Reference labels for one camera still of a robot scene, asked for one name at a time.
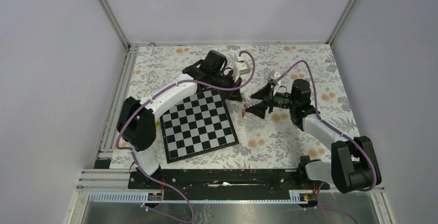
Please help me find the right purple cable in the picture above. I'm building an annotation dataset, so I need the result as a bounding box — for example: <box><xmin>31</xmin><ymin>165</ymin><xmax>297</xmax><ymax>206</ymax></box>
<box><xmin>277</xmin><ymin>60</ymin><xmax>378</xmax><ymax>224</ymax></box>

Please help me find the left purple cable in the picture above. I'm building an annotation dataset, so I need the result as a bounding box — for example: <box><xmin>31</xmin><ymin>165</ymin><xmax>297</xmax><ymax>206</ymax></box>
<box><xmin>115</xmin><ymin>50</ymin><xmax>256</xmax><ymax>224</ymax></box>

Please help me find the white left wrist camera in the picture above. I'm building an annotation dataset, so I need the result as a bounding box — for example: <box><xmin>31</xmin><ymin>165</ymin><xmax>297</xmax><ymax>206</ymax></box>
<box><xmin>232</xmin><ymin>60</ymin><xmax>251</xmax><ymax>78</ymax></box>

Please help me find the grey slotted cable duct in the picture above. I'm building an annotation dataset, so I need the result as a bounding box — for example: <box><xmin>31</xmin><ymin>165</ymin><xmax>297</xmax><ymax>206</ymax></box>
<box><xmin>89</xmin><ymin>190</ymin><xmax>307</xmax><ymax>204</ymax></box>

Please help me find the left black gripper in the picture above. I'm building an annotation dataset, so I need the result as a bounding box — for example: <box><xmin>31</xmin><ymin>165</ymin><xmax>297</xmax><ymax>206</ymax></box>
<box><xmin>210</xmin><ymin>70</ymin><xmax>243</xmax><ymax>102</ymax></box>

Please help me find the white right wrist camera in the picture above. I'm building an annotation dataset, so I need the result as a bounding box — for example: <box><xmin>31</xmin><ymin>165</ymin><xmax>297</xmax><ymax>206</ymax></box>
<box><xmin>267</xmin><ymin>71</ymin><xmax>285</xmax><ymax>94</ymax></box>

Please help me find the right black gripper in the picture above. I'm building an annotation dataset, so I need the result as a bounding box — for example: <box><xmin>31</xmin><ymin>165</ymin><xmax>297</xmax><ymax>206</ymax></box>
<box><xmin>246</xmin><ymin>82</ymin><xmax>297</xmax><ymax>119</ymax></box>

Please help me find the floral patterned table mat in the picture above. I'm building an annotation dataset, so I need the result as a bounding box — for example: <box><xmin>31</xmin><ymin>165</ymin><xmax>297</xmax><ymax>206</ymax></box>
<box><xmin>127</xmin><ymin>44</ymin><xmax>359</xmax><ymax>169</ymax></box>

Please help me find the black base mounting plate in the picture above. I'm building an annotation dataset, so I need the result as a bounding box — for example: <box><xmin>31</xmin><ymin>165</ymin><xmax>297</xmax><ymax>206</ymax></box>
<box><xmin>128</xmin><ymin>169</ymin><xmax>321</xmax><ymax>201</ymax></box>

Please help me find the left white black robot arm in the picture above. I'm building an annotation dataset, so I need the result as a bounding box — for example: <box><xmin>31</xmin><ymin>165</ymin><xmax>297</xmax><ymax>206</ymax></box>
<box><xmin>116</xmin><ymin>50</ymin><xmax>251</xmax><ymax>188</ymax></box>

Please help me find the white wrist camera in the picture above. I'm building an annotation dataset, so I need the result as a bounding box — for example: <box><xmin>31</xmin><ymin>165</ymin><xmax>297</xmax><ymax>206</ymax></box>
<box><xmin>267</xmin><ymin>71</ymin><xmax>285</xmax><ymax>94</ymax></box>
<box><xmin>232</xmin><ymin>60</ymin><xmax>251</xmax><ymax>78</ymax></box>

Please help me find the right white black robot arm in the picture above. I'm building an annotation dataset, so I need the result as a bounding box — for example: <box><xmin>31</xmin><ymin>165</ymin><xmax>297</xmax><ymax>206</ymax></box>
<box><xmin>246</xmin><ymin>79</ymin><xmax>382</xmax><ymax>193</ymax></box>

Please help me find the purple cable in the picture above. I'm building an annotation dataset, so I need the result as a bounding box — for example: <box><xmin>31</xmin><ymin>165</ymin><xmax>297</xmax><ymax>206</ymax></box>
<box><xmin>277</xmin><ymin>60</ymin><xmax>378</xmax><ymax>224</ymax></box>
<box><xmin>115</xmin><ymin>50</ymin><xmax>256</xmax><ymax>224</ymax></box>

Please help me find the black white chessboard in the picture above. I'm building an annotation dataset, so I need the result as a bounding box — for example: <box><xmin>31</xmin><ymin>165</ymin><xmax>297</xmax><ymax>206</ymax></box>
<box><xmin>160</xmin><ymin>89</ymin><xmax>239</xmax><ymax>163</ymax></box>

